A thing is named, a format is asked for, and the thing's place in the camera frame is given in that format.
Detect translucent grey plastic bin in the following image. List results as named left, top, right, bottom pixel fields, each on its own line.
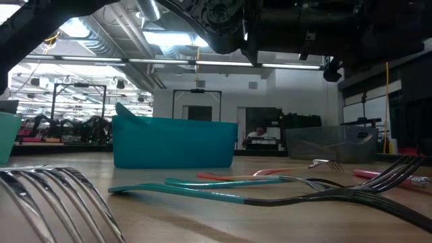
left=285, top=125, right=379, bottom=165

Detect black storage cabinets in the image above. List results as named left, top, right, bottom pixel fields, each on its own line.
left=245, top=107, right=323, bottom=151

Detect black ceiling cable reel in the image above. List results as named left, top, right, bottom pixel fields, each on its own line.
left=42, top=32, right=61, bottom=51

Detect pink-handled silver fork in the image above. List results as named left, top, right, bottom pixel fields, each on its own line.
left=352, top=167, right=432, bottom=190

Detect person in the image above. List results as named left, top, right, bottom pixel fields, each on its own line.
left=245, top=126, right=271, bottom=140

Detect silver ventilation duct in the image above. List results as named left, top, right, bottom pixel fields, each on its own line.
left=134, top=0, right=163, bottom=22

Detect yellow cord with grey box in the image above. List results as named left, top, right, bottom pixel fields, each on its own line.
left=194, top=47, right=207, bottom=89

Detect translucent green plastic bin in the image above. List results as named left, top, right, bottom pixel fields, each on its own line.
left=0, top=111, right=22, bottom=165

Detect long ceiling light bar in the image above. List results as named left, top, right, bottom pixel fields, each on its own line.
left=23, top=53, right=321, bottom=71

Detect yellow hanging cable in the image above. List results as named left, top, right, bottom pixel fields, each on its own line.
left=383, top=61, right=390, bottom=155

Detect blue plastic bin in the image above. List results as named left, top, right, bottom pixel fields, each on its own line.
left=111, top=114, right=239, bottom=169

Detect orange-handled silver fork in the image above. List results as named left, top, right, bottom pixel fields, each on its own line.
left=251, top=159, right=344, bottom=177
left=0, top=164, right=126, bottom=243
left=197, top=171, right=345, bottom=192

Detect black gantry frame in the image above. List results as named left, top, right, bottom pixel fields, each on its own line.
left=49, top=83, right=108, bottom=139
left=171, top=88, right=223, bottom=123

